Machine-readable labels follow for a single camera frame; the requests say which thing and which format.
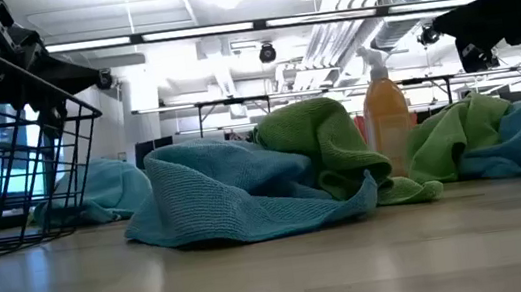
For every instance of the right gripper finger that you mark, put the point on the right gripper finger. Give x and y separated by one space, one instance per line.
476 22
478 57

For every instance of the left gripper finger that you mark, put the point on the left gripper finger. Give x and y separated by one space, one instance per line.
63 83
51 110

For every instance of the green microfiber towel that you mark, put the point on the green microfiber towel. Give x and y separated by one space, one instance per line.
442 147
325 137

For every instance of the orange spray bottle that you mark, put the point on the orange spray bottle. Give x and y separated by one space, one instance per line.
386 119

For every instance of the black ceiling spotlight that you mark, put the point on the black ceiling spotlight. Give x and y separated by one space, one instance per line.
427 36
267 53
105 79

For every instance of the black overhead light bar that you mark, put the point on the black overhead light bar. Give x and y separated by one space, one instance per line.
135 39

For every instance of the black background table frame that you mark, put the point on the black background table frame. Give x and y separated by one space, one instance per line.
234 101

